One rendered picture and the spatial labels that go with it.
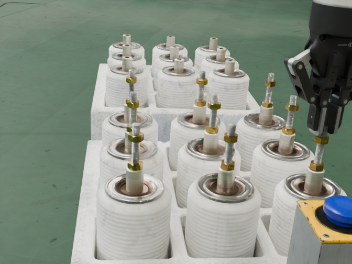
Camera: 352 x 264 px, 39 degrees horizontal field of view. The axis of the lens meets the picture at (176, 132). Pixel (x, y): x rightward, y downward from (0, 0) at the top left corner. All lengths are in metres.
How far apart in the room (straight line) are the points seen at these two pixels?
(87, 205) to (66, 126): 0.77
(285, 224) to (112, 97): 0.58
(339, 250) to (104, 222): 0.29
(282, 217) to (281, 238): 0.03
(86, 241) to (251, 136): 0.35
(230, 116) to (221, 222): 0.53
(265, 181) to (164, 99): 0.44
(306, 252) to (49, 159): 0.90
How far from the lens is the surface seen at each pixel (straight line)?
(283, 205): 0.67
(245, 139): 0.87
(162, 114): 1.11
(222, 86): 1.14
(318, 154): 0.67
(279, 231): 0.69
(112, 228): 0.63
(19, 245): 0.99
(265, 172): 0.77
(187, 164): 0.74
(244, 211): 0.63
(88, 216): 0.72
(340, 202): 0.51
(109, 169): 0.73
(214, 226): 0.64
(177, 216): 0.73
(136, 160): 0.62
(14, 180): 1.21
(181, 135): 0.84
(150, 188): 0.64
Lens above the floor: 0.57
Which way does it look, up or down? 23 degrees down
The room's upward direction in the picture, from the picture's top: 4 degrees clockwise
